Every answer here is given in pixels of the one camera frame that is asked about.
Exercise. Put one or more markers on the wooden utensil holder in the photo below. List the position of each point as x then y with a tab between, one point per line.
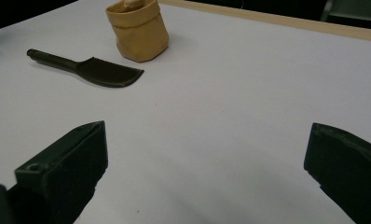
141	34

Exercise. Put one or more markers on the black spatula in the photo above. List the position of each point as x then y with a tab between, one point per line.
103	73

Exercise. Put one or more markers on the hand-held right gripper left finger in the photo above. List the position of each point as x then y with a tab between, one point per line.
68	161

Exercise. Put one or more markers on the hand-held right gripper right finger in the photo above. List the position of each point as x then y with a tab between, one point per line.
348	168

